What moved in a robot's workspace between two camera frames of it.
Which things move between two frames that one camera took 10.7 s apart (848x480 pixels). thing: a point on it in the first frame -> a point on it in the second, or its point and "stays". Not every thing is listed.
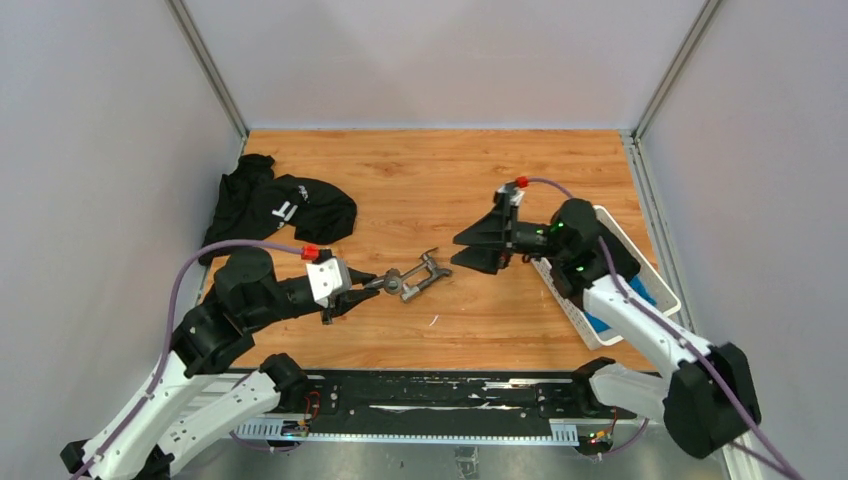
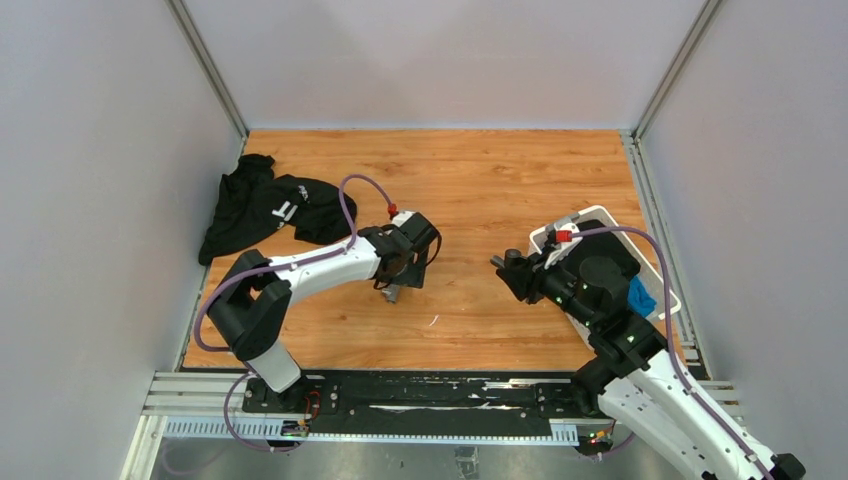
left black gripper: x=344 y=302 -> x=414 y=275
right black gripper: x=497 y=228 -> x=538 y=273
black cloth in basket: x=623 y=261 stays
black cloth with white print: x=252 y=202 stays
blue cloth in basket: x=636 y=285 stays
